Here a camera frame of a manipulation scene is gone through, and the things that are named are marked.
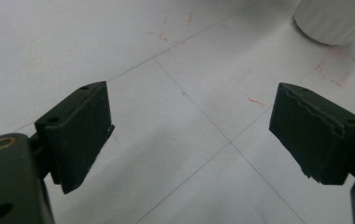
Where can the white ribbed container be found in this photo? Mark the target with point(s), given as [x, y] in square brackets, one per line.
[334, 18]

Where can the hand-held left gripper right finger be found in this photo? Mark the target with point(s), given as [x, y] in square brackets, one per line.
[309, 137]

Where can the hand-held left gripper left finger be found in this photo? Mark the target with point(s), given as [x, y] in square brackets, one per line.
[76, 137]

